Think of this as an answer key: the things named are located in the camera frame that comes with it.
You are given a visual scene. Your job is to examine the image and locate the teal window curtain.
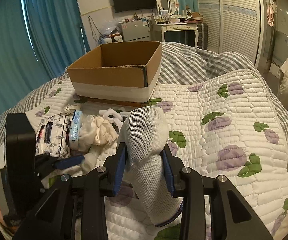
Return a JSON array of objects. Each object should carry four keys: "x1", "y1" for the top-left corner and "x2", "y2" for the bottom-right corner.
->
[{"x1": 0, "y1": 0, "x2": 90, "y2": 115}]

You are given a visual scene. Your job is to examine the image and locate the grey knitted sock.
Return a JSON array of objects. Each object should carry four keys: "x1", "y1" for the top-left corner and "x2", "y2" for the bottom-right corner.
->
[{"x1": 118, "y1": 106, "x2": 182, "y2": 227}]

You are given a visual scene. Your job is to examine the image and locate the white fluffy hair ties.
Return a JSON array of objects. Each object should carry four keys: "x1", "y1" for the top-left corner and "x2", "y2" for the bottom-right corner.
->
[{"x1": 98, "y1": 107, "x2": 131, "y2": 131}]

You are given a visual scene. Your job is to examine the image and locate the small grey refrigerator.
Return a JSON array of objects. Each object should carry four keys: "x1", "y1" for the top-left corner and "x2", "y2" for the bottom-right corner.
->
[{"x1": 120, "y1": 19, "x2": 150, "y2": 42}]

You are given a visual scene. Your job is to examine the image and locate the white louvered wardrobe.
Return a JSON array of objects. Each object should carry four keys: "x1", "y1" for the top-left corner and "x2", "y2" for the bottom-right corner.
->
[{"x1": 198, "y1": 0, "x2": 261, "y2": 64}]

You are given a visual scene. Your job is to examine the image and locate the white dressing table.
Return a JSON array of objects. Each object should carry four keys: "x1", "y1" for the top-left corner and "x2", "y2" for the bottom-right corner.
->
[{"x1": 149, "y1": 22, "x2": 199, "y2": 48}]

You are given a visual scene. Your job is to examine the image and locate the white vanity mirror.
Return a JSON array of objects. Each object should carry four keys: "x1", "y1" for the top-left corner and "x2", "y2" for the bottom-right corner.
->
[{"x1": 157, "y1": 0, "x2": 179, "y2": 18}]

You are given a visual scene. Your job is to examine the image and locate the grey checkered blanket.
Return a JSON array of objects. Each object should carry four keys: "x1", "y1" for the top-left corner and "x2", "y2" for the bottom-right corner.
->
[{"x1": 0, "y1": 42, "x2": 288, "y2": 172}]

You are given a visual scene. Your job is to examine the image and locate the white sock bundle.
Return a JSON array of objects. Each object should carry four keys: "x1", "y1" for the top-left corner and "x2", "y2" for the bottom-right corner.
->
[{"x1": 62, "y1": 104, "x2": 81, "y2": 116}]

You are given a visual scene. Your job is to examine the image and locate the floral tissue pack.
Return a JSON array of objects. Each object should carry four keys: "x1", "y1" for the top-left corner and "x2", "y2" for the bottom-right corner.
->
[{"x1": 36, "y1": 114, "x2": 71, "y2": 159}]

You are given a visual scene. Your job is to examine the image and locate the white storage box stack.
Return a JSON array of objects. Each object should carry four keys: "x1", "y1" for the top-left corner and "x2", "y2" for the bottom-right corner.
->
[{"x1": 101, "y1": 33, "x2": 123, "y2": 44}]

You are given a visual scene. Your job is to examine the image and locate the white cloth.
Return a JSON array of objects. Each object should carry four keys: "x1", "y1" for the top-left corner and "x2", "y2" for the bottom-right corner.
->
[{"x1": 69, "y1": 115, "x2": 118, "y2": 173}]

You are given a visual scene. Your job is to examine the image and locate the open cardboard box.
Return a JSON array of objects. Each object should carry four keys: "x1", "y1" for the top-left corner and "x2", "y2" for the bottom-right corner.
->
[{"x1": 67, "y1": 41, "x2": 162, "y2": 103}]

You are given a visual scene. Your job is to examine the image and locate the blue white tissue packet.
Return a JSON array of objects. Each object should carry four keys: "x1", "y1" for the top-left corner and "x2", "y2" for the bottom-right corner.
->
[{"x1": 69, "y1": 110, "x2": 83, "y2": 142}]

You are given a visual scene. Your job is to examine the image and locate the white floral quilt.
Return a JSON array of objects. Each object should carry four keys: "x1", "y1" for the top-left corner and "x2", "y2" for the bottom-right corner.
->
[{"x1": 0, "y1": 70, "x2": 288, "y2": 239}]

